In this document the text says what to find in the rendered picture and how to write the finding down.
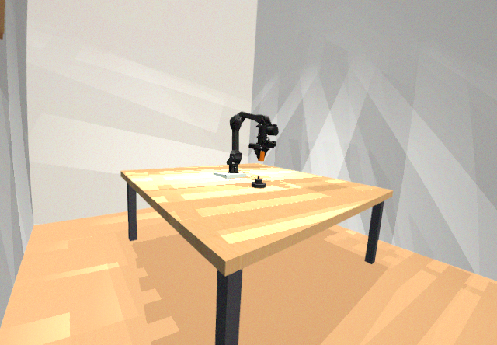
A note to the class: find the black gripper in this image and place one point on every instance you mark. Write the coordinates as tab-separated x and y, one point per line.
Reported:
258	147

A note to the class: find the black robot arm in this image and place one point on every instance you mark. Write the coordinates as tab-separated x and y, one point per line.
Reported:
267	128

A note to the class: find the grey round pedestal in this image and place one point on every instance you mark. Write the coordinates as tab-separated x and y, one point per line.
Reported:
258	183

